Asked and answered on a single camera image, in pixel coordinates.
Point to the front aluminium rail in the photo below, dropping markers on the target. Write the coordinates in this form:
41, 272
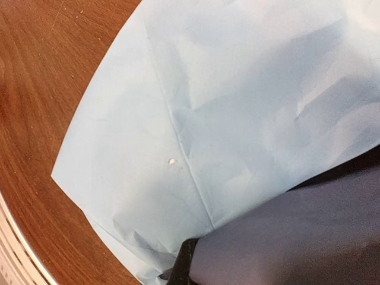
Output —
19, 263

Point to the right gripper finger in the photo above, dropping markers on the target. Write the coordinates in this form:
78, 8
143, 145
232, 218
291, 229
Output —
179, 274

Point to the blue wrapping paper sheet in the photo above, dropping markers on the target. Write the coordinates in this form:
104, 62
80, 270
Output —
202, 110

